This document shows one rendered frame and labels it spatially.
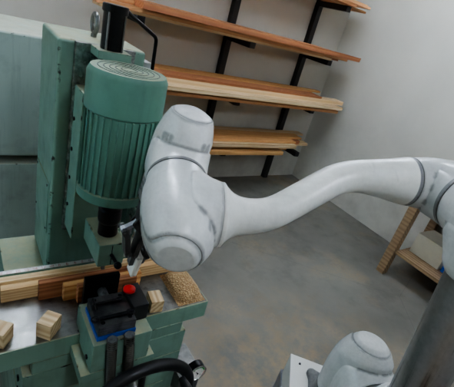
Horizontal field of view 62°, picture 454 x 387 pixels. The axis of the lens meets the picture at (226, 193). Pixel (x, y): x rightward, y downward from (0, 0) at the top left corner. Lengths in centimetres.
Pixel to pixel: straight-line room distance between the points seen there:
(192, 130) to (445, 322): 59
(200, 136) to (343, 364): 79
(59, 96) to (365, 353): 104
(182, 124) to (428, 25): 374
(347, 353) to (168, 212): 79
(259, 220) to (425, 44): 372
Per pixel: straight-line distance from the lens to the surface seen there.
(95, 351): 94
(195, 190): 53
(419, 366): 94
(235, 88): 336
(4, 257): 142
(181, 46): 355
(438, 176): 83
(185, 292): 114
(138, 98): 82
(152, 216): 52
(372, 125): 433
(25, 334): 104
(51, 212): 120
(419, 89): 412
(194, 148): 62
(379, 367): 116
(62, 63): 104
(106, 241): 103
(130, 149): 86
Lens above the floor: 167
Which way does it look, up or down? 25 degrees down
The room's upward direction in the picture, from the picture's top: 16 degrees clockwise
